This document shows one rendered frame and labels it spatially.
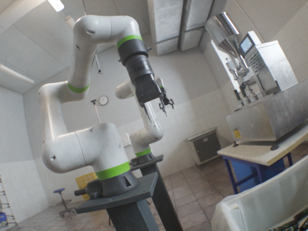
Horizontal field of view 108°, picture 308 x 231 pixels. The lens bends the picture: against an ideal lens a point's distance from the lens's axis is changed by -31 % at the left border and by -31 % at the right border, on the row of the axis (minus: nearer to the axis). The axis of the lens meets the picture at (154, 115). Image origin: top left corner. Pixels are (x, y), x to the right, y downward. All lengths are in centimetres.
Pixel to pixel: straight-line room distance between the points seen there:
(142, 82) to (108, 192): 36
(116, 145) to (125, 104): 436
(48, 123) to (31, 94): 638
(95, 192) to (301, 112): 115
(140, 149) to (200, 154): 299
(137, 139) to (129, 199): 78
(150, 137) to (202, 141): 302
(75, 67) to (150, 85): 33
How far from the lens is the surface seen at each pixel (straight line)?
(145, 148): 122
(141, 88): 48
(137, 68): 49
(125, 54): 52
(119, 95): 132
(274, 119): 97
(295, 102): 112
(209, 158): 418
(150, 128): 113
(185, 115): 475
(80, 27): 54
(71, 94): 87
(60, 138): 55
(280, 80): 117
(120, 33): 56
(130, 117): 480
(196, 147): 405
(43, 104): 77
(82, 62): 64
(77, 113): 545
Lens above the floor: 104
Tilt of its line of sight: 9 degrees up
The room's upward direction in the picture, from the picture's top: 21 degrees counter-clockwise
